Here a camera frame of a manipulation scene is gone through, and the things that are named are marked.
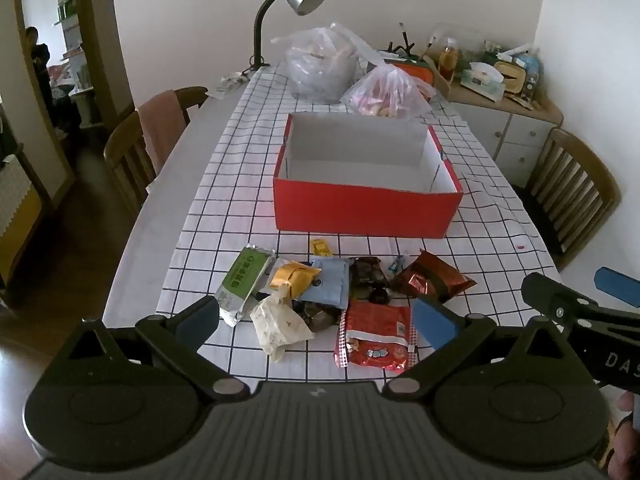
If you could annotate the pink cloth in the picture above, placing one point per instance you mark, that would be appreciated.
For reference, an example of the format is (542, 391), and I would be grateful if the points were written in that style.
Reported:
(160, 130)

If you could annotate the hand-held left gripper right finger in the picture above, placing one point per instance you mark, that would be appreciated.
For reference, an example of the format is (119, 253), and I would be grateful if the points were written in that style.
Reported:
(434, 322)

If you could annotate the red cardboard box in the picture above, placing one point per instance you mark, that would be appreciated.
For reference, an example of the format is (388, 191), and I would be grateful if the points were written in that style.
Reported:
(365, 205)

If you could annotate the wooden chair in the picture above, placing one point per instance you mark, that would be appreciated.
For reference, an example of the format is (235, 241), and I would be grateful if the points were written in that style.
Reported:
(122, 160)
(575, 195)

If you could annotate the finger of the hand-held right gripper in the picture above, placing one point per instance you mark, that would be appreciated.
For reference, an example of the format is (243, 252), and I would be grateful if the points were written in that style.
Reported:
(617, 285)
(547, 294)

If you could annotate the cream snack packet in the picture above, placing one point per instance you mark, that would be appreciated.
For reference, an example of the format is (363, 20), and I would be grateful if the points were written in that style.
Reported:
(277, 327)

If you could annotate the checkered tablecloth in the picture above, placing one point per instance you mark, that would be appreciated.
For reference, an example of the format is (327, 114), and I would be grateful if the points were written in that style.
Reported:
(235, 160)

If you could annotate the small clear packets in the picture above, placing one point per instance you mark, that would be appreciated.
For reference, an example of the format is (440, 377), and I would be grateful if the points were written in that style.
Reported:
(227, 85)

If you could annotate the beige slotted box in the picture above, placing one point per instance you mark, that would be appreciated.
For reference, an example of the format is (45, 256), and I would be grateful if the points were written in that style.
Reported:
(512, 77)

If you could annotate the red snack packet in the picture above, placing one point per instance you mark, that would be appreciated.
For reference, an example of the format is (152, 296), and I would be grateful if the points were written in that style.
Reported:
(375, 330)

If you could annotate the green snack packet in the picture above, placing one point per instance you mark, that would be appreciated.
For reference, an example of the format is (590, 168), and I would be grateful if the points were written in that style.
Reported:
(242, 285)

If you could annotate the white shelf unit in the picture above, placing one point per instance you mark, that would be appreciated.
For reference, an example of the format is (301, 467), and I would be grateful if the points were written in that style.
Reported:
(70, 20)

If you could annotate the clear glass jar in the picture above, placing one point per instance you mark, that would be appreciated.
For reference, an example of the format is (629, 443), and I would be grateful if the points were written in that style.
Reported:
(465, 40)

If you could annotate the white yellow quilted board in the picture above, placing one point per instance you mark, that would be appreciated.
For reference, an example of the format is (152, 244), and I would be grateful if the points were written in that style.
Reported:
(17, 195)

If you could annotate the clear plastic bag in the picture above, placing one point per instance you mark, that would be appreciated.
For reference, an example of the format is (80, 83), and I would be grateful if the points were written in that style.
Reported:
(320, 70)

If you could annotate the yellow snack packet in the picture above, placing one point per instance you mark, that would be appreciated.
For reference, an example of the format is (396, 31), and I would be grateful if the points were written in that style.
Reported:
(295, 277)

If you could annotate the pale blue bottle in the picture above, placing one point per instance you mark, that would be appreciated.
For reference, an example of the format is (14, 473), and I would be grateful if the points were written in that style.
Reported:
(532, 72)

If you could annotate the green tissue box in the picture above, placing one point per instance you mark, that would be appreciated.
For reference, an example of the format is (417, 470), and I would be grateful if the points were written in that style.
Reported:
(482, 82)

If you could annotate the amber bottle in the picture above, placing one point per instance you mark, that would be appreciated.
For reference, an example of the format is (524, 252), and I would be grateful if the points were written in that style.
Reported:
(448, 62)

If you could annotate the dark patterned snack packet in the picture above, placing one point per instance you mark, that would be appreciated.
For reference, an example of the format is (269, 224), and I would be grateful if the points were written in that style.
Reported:
(317, 317)

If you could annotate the small yellow packet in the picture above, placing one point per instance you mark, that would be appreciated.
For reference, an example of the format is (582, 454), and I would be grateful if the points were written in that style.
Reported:
(320, 246)

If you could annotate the pink plastic bag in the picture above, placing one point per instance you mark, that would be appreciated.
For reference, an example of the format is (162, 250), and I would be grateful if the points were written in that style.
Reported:
(385, 92)

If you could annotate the black branch stand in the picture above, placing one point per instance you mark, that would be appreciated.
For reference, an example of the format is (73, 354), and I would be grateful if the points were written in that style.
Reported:
(402, 42)

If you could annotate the white wooden cabinet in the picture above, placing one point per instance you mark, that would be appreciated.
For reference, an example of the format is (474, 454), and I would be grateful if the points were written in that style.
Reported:
(515, 135)

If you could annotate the person's right hand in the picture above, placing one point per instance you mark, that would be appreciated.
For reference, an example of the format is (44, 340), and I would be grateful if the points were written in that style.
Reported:
(625, 440)

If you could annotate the blue snack packet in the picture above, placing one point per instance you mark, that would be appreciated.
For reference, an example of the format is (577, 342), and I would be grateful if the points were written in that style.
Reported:
(327, 282)

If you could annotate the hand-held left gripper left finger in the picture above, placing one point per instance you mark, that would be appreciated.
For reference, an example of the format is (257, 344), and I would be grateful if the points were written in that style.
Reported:
(200, 319)

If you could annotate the orange green bag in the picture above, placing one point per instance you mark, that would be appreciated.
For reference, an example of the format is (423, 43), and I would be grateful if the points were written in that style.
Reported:
(417, 70)

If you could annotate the small blue candy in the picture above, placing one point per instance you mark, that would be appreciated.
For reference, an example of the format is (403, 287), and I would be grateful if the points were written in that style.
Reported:
(399, 262)

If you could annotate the brown shiny snack packet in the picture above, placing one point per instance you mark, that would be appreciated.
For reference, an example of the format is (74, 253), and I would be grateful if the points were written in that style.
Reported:
(430, 277)

